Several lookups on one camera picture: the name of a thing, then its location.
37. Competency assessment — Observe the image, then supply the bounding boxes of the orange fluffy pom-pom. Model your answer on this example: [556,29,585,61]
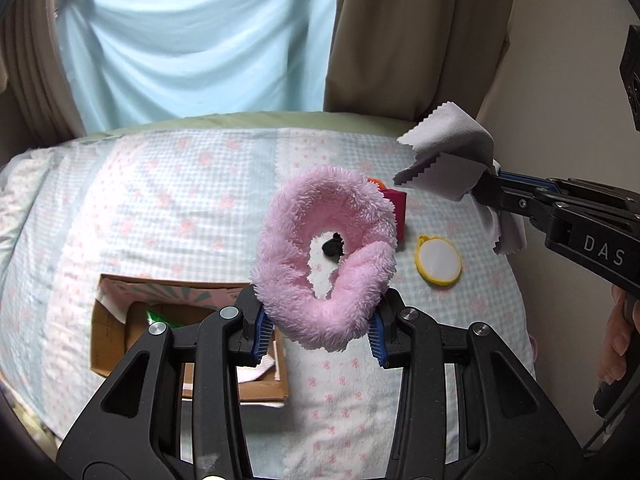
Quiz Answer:
[367,178,386,192]

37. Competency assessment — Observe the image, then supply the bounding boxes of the brown curtain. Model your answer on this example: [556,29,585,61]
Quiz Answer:
[323,0,514,122]

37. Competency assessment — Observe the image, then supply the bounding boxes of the yellow rimmed white mesh pad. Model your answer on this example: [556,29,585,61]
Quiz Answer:
[414,234,463,287]

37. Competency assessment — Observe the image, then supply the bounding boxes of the white dotted paper towel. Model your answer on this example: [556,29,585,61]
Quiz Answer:
[236,354,276,384]

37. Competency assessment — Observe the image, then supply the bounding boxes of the small black object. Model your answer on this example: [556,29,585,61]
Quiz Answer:
[322,233,344,258]

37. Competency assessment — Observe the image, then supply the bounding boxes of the checked floral bedspread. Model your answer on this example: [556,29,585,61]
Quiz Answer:
[0,127,536,480]

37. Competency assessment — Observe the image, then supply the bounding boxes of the magenta zip pouch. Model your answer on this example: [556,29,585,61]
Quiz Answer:
[382,188,407,243]

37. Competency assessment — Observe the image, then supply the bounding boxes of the grey microfibre cloth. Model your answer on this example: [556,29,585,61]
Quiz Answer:
[394,101,527,255]

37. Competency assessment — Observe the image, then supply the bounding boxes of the light blue curtain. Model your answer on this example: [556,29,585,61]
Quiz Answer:
[56,0,336,133]

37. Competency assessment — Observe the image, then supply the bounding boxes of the pink fluffy scrunchie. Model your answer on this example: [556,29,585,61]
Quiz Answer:
[250,166,397,352]

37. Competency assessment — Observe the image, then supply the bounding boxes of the cardboard box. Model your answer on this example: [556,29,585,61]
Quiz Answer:
[90,274,288,406]

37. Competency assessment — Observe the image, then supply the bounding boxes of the beige pleated curtain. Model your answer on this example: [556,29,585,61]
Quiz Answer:
[1,0,86,146]

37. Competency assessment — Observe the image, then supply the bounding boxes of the person's right hand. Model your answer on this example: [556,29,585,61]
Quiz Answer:
[598,285,632,385]

